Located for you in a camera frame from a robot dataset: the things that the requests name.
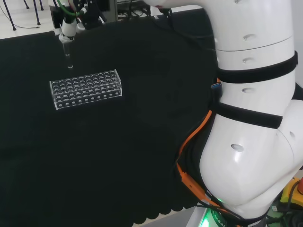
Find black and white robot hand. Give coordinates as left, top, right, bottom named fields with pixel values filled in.
left=50, top=0, right=105, bottom=44

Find clear glass test tube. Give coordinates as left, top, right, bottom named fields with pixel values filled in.
left=62, top=39, right=74, bottom=70

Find clear test tube rack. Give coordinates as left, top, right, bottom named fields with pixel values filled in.
left=49, top=69, right=124, bottom=111

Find grey metal cabinet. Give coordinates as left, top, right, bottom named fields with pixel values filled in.
left=101, top=0, right=119, bottom=23

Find dark tripod legs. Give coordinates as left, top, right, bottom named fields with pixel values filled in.
left=0, top=0, right=45, bottom=31

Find black bench cloth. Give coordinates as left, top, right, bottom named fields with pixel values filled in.
left=0, top=9, right=303, bottom=227

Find yellow stop button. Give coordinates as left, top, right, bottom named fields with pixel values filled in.
left=280, top=176, right=303, bottom=211

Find green cable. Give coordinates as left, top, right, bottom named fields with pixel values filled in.
left=57, top=0, right=83, bottom=17

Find black cable bundle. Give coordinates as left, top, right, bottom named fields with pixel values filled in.
left=117, top=0, right=152, bottom=21

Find black cable with blue plug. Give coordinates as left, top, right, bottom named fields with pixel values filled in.
left=210, top=81, right=223, bottom=107

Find orange cable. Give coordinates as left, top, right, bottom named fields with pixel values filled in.
left=175, top=109, right=229, bottom=213

